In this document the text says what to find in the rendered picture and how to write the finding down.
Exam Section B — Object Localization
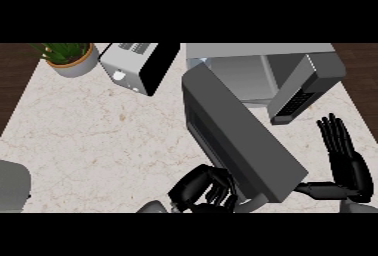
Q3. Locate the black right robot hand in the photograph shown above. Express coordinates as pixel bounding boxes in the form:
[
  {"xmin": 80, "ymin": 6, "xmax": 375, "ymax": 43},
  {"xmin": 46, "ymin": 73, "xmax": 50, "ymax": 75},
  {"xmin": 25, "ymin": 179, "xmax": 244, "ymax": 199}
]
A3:
[{"xmin": 294, "ymin": 112, "xmax": 375, "ymax": 204}]

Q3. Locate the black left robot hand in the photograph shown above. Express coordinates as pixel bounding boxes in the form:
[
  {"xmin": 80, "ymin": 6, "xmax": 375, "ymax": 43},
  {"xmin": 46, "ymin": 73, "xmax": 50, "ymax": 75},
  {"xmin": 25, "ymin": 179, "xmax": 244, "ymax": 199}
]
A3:
[{"xmin": 167, "ymin": 163, "xmax": 241, "ymax": 214}]

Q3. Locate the dark grey microwave door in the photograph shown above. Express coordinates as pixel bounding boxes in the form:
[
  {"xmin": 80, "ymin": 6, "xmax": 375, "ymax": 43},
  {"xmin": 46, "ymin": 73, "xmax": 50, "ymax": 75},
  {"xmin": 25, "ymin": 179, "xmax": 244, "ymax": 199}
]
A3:
[{"xmin": 180, "ymin": 62, "xmax": 311, "ymax": 204}]

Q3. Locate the grey microwave body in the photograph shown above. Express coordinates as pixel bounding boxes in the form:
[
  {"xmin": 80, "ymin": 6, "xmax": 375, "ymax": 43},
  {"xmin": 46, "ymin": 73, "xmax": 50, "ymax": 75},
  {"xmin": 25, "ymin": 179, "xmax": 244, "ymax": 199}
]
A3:
[{"xmin": 184, "ymin": 42, "xmax": 348, "ymax": 126}]

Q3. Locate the silver and black toaster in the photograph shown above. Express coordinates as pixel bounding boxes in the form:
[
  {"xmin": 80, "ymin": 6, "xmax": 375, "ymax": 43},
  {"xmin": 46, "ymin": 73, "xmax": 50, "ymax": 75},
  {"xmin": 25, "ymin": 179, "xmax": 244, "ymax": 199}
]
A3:
[{"xmin": 97, "ymin": 42, "xmax": 183, "ymax": 98}]

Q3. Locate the green plant in grey pot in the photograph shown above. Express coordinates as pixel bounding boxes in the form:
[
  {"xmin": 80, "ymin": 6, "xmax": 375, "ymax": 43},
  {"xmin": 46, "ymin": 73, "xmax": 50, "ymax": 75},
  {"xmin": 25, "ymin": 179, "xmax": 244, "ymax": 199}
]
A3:
[{"xmin": 28, "ymin": 42, "xmax": 100, "ymax": 79}]

